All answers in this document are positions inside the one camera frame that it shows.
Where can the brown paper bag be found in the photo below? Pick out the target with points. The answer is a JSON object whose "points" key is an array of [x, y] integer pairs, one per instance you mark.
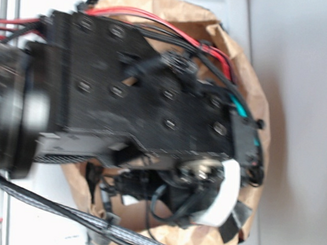
{"points": [[200, 24]]}

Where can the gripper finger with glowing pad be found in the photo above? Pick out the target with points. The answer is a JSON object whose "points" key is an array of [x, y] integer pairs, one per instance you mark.
{"points": [[226, 199]]}

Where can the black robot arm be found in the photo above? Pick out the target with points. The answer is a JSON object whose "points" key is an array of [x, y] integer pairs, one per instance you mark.
{"points": [[36, 106]]}

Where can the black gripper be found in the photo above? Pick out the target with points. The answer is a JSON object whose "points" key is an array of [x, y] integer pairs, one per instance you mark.
{"points": [[152, 105]]}

